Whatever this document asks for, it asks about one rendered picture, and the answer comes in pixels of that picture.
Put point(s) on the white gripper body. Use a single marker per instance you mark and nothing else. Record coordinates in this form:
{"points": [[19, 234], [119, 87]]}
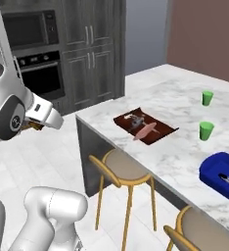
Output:
{"points": [[52, 118]]}

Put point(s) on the grey wooden cupboard run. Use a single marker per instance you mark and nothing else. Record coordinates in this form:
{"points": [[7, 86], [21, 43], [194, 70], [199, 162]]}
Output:
{"points": [[93, 52]]}

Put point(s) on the grey kitchen island base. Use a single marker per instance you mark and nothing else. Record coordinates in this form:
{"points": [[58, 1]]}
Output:
{"points": [[88, 150]]}

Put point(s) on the yellow stool with beige seat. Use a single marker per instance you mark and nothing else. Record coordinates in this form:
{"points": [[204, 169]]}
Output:
{"points": [[204, 230], [123, 166]]}

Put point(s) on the brown steak piece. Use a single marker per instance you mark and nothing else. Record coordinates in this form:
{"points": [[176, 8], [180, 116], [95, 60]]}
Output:
{"points": [[32, 126]]}

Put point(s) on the pink sweet potato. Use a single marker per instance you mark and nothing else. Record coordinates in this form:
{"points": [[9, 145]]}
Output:
{"points": [[145, 131]]}

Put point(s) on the black microwave oven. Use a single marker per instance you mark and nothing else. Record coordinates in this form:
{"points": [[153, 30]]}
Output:
{"points": [[28, 30]]}

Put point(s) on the blue tray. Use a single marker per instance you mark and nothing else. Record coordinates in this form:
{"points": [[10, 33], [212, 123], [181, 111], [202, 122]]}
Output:
{"points": [[214, 166]]}

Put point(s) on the dark brown tray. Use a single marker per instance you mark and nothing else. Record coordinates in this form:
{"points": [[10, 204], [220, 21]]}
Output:
{"points": [[163, 130]]}

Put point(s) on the black built-in oven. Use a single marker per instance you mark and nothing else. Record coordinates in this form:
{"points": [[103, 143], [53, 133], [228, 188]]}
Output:
{"points": [[43, 78]]}

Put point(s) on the green cup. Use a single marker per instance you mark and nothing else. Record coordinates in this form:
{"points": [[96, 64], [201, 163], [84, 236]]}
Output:
{"points": [[206, 131], [207, 98]]}

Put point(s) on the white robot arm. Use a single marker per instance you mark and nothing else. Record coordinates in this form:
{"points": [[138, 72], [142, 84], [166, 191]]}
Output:
{"points": [[9, 108]]}

